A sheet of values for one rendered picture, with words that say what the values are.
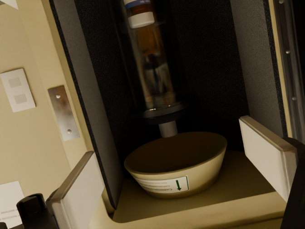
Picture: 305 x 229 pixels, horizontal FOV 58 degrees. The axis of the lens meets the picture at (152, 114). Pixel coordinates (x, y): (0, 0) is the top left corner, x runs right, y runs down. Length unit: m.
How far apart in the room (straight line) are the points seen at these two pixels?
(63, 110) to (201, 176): 0.21
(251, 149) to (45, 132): 0.74
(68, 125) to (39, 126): 0.50
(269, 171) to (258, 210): 0.26
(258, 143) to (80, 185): 0.11
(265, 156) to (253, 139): 0.02
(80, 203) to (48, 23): 0.28
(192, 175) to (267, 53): 0.19
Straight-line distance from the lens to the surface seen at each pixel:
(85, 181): 0.18
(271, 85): 0.39
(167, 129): 0.44
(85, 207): 0.17
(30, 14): 0.38
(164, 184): 0.41
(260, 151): 0.17
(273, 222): 0.43
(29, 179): 0.95
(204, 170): 0.41
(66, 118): 0.37
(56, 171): 0.90
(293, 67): 0.38
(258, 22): 0.39
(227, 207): 0.41
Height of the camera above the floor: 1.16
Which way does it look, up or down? 12 degrees up
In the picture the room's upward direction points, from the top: 166 degrees clockwise
